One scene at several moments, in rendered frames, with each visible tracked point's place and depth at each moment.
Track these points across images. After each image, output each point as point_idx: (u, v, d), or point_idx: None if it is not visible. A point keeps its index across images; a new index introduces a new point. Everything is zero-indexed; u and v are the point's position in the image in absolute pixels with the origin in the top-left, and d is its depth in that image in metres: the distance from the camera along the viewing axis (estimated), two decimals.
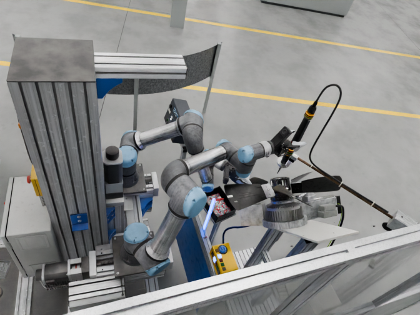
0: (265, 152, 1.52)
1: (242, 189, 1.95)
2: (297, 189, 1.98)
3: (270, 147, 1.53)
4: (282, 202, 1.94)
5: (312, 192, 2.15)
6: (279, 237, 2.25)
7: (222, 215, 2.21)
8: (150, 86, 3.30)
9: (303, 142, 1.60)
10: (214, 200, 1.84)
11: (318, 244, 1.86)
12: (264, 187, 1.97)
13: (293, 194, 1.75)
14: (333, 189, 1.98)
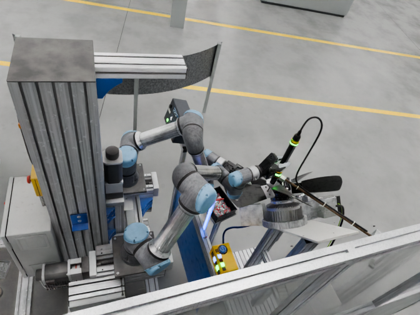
0: (254, 177, 1.65)
1: (243, 189, 1.94)
2: (297, 189, 1.98)
3: (259, 172, 1.66)
4: (282, 202, 1.94)
5: (312, 192, 2.15)
6: (279, 237, 2.25)
7: (222, 215, 2.21)
8: (150, 86, 3.30)
9: (287, 163, 1.75)
10: (214, 200, 1.84)
11: (318, 244, 1.86)
12: (263, 188, 1.98)
13: (293, 194, 1.75)
14: (333, 189, 1.98)
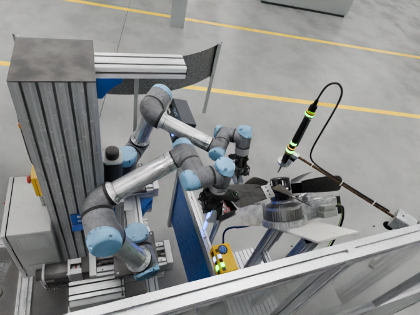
0: (225, 189, 1.24)
1: (243, 189, 1.94)
2: (297, 189, 1.98)
3: (226, 190, 1.27)
4: (282, 202, 1.94)
5: (312, 192, 2.15)
6: (279, 237, 2.25)
7: (222, 215, 2.21)
8: (150, 86, 3.30)
9: (217, 221, 1.39)
10: None
11: (318, 244, 1.86)
12: (263, 188, 1.98)
13: (293, 194, 1.75)
14: (333, 189, 1.98)
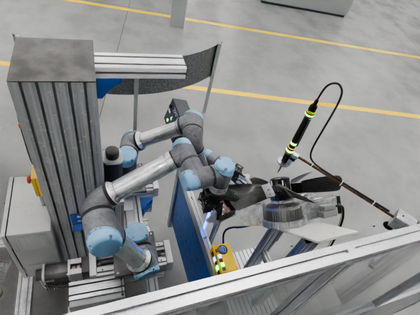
0: (225, 188, 1.24)
1: (254, 182, 2.21)
2: (285, 192, 1.90)
3: (226, 190, 1.27)
4: (271, 201, 2.00)
5: (312, 192, 2.15)
6: (279, 237, 2.25)
7: (222, 215, 2.21)
8: (150, 86, 3.30)
9: (217, 220, 1.39)
10: None
11: (318, 244, 1.86)
12: None
13: (244, 195, 1.91)
14: (307, 200, 1.70)
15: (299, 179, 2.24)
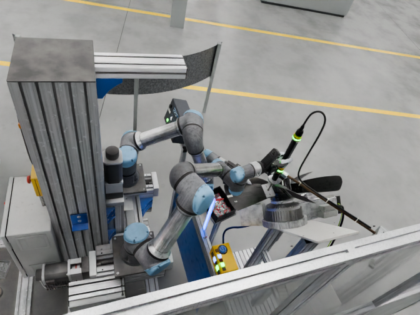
0: (256, 172, 1.63)
1: (254, 182, 2.21)
2: (285, 192, 1.90)
3: (260, 167, 1.64)
4: (271, 201, 2.00)
5: (312, 192, 2.15)
6: (279, 237, 2.25)
7: (222, 215, 2.21)
8: (150, 86, 3.30)
9: (290, 159, 1.72)
10: (214, 200, 1.84)
11: (318, 244, 1.86)
12: None
13: (244, 195, 1.91)
14: (307, 200, 1.70)
15: (299, 179, 2.24)
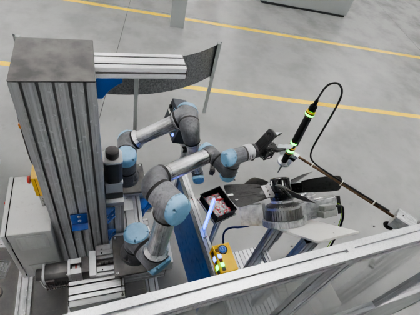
0: (249, 155, 1.47)
1: (254, 182, 2.21)
2: (285, 192, 1.90)
3: (255, 150, 1.48)
4: (271, 201, 2.00)
5: (312, 192, 2.15)
6: (279, 237, 2.25)
7: (222, 215, 2.21)
8: (150, 86, 3.30)
9: (289, 145, 1.55)
10: (214, 200, 1.84)
11: (318, 244, 1.86)
12: (267, 185, 2.10)
13: (244, 194, 1.91)
14: (307, 200, 1.70)
15: (299, 179, 2.24)
